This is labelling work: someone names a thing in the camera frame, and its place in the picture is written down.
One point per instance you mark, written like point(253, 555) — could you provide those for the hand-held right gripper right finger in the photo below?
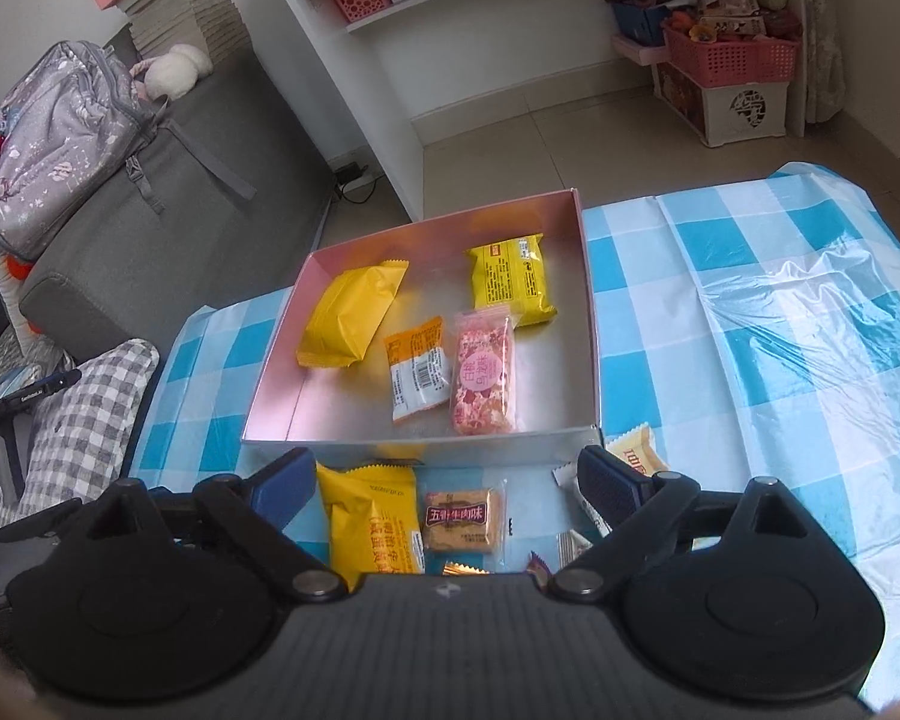
point(606, 487)

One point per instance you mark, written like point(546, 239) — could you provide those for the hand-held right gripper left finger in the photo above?
point(281, 486)

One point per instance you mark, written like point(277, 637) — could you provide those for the white printed snack packet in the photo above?
point(568, 478)

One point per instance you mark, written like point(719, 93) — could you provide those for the yellow snack packet blue logo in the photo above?
point(367, 525)

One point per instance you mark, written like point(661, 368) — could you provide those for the pink cardboard box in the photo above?
point(420, 270)

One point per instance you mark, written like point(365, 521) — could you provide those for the small white snack packet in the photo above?
point(572, 547)

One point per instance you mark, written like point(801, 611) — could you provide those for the purple candy wrapper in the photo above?
point(538, 564)

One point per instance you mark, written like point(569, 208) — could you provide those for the grey checked pillow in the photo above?
point(97, 420)

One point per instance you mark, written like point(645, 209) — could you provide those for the clear brown biscuit packet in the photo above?
point(461, 521)

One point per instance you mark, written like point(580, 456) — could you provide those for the pink snack packet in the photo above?
point(484, 382)

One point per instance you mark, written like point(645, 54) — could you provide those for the orange foil snack packet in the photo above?
point(465, 568)

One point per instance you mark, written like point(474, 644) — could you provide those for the orange and white snack packet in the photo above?
point(418, 382)

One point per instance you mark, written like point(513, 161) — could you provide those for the plain yellow snack packet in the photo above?
point(352, 315)

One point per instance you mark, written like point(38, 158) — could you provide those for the yellow snack packet printed label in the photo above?
point(514, 277)

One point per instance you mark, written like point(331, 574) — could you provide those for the blue white checked tablecloth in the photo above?
point(720, 277)

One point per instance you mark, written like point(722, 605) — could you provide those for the grey floral backpack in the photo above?
point(52, 142)

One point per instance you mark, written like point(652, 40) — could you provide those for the grey sofa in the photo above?
point(217, 187)

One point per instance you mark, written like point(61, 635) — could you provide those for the white power strip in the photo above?
point(356, 181)

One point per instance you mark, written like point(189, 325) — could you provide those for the white shelf unit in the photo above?
point(375, 112)

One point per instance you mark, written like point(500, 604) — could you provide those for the white plush toy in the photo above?
point(172, 71)

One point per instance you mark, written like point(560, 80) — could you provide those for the white patterned storage box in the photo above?
point(750, 112)

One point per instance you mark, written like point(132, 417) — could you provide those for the large pink plastic basket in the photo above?
point(727, 60)

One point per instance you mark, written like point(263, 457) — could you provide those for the stack of books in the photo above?
point(187, 7)

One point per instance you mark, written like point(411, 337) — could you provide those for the blue box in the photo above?
point(637, 19)

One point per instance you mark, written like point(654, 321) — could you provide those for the pile of assorted snack packets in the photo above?
point(727, 11)

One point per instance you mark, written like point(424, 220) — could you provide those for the pale patterned curtain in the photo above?
point(821, 30)

